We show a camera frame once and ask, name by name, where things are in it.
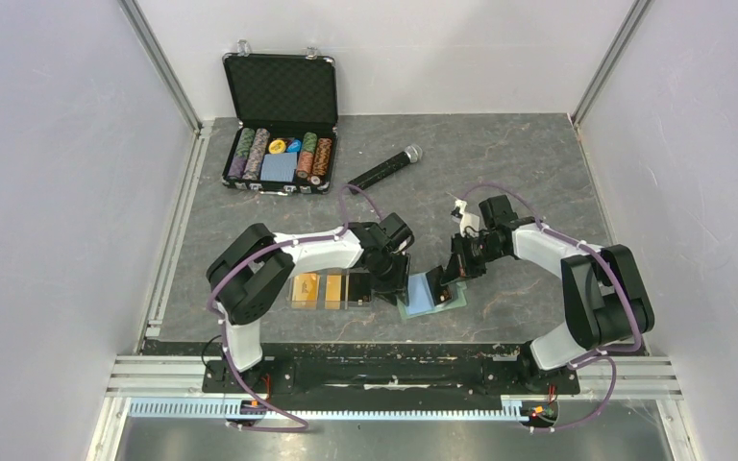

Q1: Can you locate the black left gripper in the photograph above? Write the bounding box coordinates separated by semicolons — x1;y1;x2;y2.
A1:
370;250;411;306

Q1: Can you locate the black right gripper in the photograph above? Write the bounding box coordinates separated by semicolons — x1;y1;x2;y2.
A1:
441;231;506;285

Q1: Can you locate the green card holder wallet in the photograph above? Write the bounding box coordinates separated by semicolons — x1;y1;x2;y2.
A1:
397;273;467;321

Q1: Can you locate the clear acrylic card tray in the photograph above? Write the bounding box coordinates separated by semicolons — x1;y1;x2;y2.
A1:
287;270;375;311

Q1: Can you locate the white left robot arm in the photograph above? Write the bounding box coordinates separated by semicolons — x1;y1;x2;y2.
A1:
206;213;415;392

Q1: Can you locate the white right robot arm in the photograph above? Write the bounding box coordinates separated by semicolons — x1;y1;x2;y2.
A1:
438;195;654;392

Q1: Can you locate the gold credit card stack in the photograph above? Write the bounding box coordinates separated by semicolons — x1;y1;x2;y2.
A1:
324;274;343;310

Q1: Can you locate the orange credit card stack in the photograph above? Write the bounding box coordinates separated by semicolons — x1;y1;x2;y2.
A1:
289;273;320;309

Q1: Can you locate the blue playing card deck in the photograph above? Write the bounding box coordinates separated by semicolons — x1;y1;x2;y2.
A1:
259;153;298;182

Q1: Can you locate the black handheld microphone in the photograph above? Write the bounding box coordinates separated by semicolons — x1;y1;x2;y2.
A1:
348;144;423;190

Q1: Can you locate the black poker chip case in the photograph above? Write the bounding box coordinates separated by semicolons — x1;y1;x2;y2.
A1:
221;39;338;195

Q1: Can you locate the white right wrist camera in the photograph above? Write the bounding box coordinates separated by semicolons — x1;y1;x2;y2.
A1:
451;199;480;237

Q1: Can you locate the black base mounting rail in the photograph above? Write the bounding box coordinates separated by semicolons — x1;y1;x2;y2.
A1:
142;341;647;412

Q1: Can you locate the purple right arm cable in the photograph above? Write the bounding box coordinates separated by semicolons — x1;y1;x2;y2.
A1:
460;182;644;434

